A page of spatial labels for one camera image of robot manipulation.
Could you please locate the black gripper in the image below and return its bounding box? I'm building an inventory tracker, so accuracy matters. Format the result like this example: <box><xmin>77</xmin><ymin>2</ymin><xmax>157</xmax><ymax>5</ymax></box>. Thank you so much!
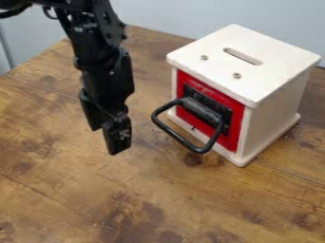
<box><xmin>74</xmin><ymin>47</ymin><xmax>136</xmax><ymax>156</ymax></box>

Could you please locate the red drawer with black handle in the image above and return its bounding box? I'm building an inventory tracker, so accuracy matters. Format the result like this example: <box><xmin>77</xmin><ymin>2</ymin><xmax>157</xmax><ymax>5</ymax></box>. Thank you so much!
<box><xmin>152</xmin><ymin>70</ymin><xmax>245</xmax><ymax>154</ymax></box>

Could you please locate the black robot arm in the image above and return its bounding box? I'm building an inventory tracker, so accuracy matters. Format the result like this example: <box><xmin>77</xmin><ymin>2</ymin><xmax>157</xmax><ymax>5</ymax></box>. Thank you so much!
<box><xmin>0</xmin><ymin>0</ymin><xmax>136</xmax><ymax>155</ymax></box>

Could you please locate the white wooden drawer cabinet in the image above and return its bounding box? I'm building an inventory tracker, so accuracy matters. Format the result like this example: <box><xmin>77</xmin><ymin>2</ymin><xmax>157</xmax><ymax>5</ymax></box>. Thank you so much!
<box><xmin>166</xmin><ymin>25</ymin><xmax>321</xmax><ymax>167</ymax></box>

